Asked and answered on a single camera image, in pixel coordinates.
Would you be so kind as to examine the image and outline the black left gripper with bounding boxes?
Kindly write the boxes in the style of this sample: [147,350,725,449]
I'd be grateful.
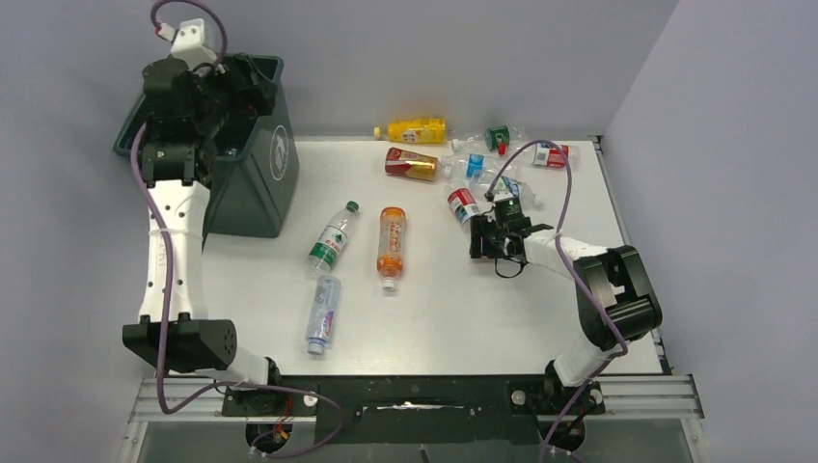
[189,53,277,136]

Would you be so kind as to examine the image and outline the clear bottle red white label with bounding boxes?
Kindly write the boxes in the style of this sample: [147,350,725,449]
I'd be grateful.
[445,180,483,231]

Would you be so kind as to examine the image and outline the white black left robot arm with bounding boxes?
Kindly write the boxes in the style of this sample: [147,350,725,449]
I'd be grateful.
[122,54,276,387]

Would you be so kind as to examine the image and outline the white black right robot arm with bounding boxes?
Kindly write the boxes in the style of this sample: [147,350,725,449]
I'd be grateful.
[470,198,664,412]

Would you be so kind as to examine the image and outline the dark green plastic bin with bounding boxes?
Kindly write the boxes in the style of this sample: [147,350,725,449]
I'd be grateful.
[114,55,300,238]

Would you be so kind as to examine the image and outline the crushed bottle blue green label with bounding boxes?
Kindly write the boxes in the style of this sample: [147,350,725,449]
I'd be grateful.
[469,172,542,209]

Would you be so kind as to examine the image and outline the clear bottle blue label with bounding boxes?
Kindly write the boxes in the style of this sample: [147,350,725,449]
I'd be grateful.
[439,153,505,180]

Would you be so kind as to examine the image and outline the orange drink bottle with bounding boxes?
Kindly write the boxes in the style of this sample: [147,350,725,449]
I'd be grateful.
[376,206,406,293]

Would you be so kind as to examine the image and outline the clear bottle green label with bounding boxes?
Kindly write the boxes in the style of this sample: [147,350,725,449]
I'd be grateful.
[450,124,528,155]

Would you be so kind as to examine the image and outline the red gold tea bottle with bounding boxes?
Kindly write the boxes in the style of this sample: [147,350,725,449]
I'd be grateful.
[384,148,438,182]

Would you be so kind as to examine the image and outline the yellow juice bottle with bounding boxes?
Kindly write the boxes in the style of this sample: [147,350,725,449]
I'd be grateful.
[372,118,448,145]

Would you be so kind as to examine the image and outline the green cap water bottle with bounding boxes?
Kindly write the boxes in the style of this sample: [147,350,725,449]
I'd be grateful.
[306,201,360,275]

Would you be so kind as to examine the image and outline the purple label Ganten bottle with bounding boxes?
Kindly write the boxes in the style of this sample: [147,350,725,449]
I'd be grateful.
[305,275,341,356]

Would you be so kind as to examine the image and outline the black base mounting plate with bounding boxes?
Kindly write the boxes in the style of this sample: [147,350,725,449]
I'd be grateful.
[222,368,606,446]

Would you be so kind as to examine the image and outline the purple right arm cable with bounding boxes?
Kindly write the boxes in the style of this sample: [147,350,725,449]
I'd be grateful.
[484,139,631,463]

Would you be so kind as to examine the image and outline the aluminium frame rail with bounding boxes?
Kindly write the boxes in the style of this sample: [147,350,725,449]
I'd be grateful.
[116,374,703,462]

